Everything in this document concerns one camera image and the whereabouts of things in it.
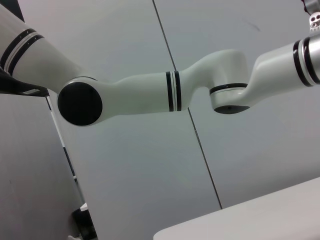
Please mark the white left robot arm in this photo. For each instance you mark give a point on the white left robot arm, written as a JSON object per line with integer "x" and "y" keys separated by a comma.
{"x": 140, "y": 92}

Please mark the black background equipment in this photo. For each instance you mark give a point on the black background equipment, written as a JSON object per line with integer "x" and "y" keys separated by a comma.
{"x": 85, "y": 225}

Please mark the black robot torso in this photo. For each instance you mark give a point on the black robot torso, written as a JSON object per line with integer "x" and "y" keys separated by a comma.
{"x": 17, "y": 85}

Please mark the white perforated bracket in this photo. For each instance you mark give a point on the white perforated bracket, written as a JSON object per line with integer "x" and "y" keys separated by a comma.
{"x": 315, "y": 22}

